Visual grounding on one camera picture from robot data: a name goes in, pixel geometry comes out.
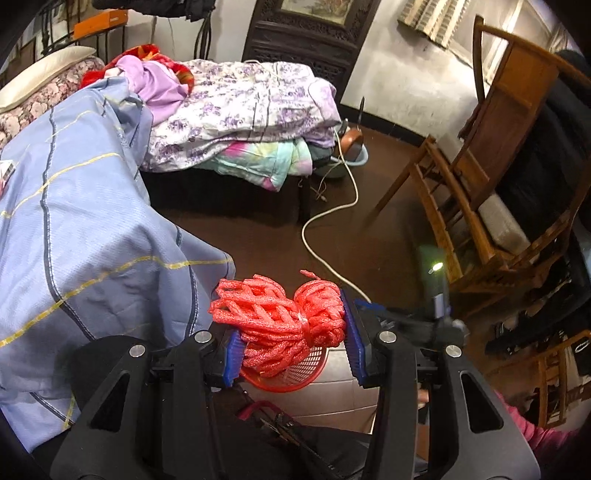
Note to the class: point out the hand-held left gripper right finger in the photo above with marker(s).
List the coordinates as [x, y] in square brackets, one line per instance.
[355, 346]

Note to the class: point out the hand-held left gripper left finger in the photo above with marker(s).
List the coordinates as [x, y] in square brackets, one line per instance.
[232, 364]

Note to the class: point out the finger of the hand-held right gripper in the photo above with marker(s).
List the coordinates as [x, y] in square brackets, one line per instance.
[406, 321]

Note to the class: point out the red plastic basket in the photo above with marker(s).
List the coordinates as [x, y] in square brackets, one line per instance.
[304, 369]

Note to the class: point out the red foam net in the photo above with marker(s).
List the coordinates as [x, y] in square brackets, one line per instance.
[277, 323]

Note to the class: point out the person's right forearm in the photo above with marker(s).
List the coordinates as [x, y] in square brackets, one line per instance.
[545, 438]

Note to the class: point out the grey seat cushion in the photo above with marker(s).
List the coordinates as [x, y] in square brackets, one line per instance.
[503, 221]

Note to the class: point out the small wooden stool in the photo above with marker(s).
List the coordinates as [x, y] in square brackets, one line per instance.
[547, 369]

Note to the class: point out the pale blue basin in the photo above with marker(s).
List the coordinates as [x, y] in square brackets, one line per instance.
[362, 159]

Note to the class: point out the brown rounded pot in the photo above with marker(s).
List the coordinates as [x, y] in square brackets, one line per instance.
[353, 141]

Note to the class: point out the black cloth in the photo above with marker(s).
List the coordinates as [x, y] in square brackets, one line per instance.
[554, 161]

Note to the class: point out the light wooden armchair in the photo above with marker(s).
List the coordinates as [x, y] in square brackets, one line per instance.
[498, 106]

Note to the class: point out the blue striped sheet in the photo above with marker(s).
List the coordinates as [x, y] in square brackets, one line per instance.
[92, 221]

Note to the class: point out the pastel tie-dye blanket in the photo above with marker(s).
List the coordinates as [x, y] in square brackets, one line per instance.
[258, 161]

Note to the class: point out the purple floral duvet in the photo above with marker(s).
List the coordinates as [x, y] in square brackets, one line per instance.
[240, 106]

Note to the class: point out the checked beige curtain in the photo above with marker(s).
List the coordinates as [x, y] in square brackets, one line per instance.
[434, 18]

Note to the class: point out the lilac garment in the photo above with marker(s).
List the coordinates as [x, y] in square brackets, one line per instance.
[161, 92]

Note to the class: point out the small white carton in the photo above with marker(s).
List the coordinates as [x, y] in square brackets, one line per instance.
[5, 173]

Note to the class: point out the folded floral quilt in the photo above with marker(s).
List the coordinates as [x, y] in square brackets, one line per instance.
[27, 122]

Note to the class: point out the red blanket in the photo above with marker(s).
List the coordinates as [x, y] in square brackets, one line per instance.
[138, 53]

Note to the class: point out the cream pillow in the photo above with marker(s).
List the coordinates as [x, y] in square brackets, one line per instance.
[41, 76]

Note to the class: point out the black padded jacket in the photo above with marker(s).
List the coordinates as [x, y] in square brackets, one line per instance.
[184, 7]

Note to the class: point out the orange box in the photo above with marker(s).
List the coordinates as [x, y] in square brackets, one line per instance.
[99, 24]

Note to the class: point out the black iron bed frame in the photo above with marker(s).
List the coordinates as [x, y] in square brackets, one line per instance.
[203, 41]

